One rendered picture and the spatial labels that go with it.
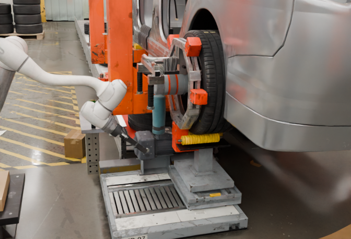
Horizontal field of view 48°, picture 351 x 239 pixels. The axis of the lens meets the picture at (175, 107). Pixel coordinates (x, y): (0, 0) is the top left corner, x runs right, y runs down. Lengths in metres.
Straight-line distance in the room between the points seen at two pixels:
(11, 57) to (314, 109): 1.46
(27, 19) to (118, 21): 7.93
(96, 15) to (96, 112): 2.62
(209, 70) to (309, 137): 0.73
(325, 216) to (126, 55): 1.73
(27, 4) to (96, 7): 6.01
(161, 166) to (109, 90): 1.11
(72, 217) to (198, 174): 0.86
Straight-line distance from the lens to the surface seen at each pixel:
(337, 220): 2.88
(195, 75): 2.23
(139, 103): 2.92
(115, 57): 2.81
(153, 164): 3.07
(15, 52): 2.16
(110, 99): 2.18
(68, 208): 2.81
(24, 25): 10.65
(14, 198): 2.41
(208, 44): 2.31
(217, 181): 2.64
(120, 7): 2.78
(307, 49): 1.62
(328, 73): 1.64
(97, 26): 4.72
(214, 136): 2.53
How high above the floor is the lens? 1.46
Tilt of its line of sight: 18 degrees down
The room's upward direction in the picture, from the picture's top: 1 degrees clockwise
